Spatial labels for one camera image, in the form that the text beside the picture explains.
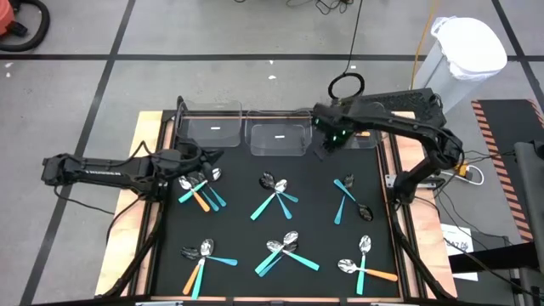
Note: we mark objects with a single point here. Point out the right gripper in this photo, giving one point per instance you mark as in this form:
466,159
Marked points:
336,121

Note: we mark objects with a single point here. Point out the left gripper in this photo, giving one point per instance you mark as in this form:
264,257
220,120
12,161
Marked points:
185,159

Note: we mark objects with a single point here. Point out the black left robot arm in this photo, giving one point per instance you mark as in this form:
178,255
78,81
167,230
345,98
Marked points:
93,172

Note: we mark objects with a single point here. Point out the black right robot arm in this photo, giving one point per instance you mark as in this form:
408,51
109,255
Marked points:
442,144

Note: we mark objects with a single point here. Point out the clear plastic bin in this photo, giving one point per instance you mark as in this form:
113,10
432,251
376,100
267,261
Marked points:
276,146
374,142
212,138

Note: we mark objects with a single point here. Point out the black perforated computer case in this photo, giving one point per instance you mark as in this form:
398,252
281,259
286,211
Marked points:
408,97

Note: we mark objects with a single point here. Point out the yellow power strip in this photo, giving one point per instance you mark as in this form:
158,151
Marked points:
462,169

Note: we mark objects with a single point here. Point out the white paper sheet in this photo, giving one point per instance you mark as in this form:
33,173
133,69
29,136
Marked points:
457,236

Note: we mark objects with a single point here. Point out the white lined trash can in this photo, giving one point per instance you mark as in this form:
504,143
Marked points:
467,47

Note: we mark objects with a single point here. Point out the black hazard-striped floor mat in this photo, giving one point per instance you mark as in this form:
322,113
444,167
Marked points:
506,123

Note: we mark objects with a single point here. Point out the black board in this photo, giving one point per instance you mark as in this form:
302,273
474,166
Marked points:
497,257

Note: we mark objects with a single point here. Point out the orange shop vacuum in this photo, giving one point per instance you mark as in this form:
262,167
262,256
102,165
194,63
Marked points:
5,19

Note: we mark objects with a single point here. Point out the black table frame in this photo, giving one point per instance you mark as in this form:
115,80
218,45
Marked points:
148,272

